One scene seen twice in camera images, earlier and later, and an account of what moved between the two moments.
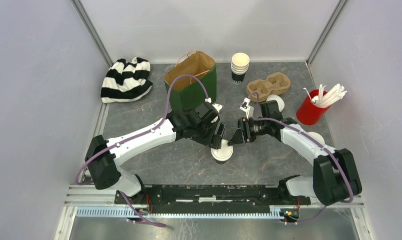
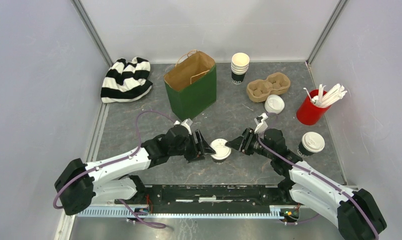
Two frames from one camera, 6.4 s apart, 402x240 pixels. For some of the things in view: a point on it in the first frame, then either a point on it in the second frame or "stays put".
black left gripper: [213, 141] to [203, 147]
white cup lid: [223, 154] stays put
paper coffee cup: [220, 162] stays put
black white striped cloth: [124, 81] stays put
